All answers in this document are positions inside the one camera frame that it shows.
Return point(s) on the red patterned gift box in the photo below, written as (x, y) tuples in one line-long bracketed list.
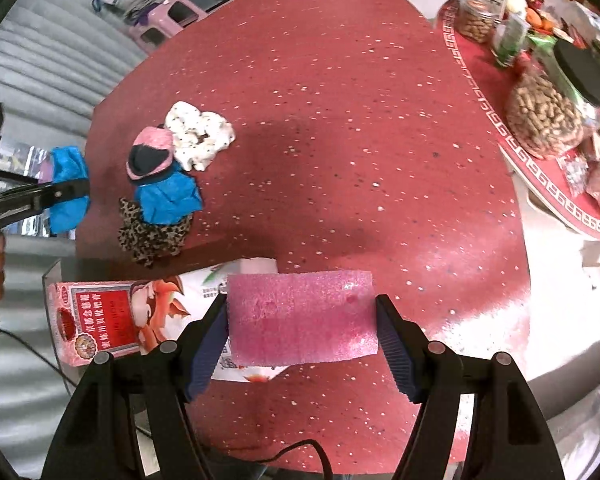
[(88, 314)]

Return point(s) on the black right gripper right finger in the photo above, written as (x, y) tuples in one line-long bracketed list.
[(508, 437)]

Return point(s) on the green drink can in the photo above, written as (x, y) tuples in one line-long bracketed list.
[(508, 39)]

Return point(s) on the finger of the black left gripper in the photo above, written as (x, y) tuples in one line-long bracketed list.
[(24, 202)]

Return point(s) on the peanut filled plastic jar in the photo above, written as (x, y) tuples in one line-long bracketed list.
[(555, 104)]

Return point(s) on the small nut jar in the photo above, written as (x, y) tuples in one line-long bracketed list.
[(475, 20)]

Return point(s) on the white patterned cloth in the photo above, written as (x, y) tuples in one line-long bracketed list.
[(197, 136)]

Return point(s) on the blue cloth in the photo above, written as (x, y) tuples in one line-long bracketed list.
[(72, 197), (167, 201)]

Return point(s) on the pink and black sock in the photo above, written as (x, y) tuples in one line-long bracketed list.
[(151, 156)]

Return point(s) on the pink plastic stool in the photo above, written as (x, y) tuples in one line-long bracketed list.
[(163, 22)]

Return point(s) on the red patterned side table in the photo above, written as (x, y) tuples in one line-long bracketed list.
[(492, 85)]

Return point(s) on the leopard print cloth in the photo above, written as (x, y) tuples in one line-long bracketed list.
[(147, 242)]

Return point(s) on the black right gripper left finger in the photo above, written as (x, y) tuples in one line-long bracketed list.
[(96, 437)]

